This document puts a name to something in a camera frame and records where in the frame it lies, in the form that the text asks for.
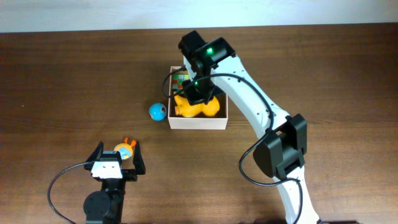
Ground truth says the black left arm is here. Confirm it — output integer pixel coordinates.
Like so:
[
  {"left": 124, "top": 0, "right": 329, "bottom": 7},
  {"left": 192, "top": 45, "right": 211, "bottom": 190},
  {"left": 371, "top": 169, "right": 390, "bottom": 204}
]
[{"left": 83, "top": 139, "right": 146, "bottom": 224}]

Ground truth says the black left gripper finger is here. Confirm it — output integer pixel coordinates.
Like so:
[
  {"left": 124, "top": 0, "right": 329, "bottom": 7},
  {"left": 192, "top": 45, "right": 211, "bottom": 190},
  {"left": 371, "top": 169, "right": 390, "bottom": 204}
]
[
  {"left": 85, "top": 141, "right": 104, "bottom": 170},
  {"left": 132, "top": 141, "right": 146, "bottom": 175}
]

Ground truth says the orange rubber duck toy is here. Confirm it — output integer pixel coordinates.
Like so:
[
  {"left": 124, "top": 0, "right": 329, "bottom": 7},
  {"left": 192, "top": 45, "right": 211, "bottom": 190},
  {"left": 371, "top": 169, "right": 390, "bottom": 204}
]
[{"left": 174, "top": 95, "right": 220, "bottom": 118}]

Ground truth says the pink cardboard box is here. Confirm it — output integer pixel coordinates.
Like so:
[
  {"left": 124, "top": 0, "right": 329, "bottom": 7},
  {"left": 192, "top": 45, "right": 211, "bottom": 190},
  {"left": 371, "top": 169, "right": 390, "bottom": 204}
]
[{"left": 167, "top": 65, "right": 229, "bottom": 131}]

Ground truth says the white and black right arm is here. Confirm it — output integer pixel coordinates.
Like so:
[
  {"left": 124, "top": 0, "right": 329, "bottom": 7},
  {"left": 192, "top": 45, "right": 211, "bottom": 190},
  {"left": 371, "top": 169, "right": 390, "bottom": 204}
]
[{"left": 178, "top": 30, "right": 321, "bottom": 223}]

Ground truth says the small orange egg toy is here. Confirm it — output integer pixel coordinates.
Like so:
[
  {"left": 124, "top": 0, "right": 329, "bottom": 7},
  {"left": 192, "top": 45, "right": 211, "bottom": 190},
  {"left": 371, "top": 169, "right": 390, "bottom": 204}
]
[{"left": 114, "top": 138, "right": 137, "bottom": 160}]

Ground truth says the blue ball with eyes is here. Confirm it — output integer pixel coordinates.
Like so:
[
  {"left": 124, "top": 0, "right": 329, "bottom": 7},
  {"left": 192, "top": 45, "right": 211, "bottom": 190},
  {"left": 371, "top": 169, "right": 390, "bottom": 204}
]
[{"left": 149, "top": 103, "right": 167, "bottom": 121}]

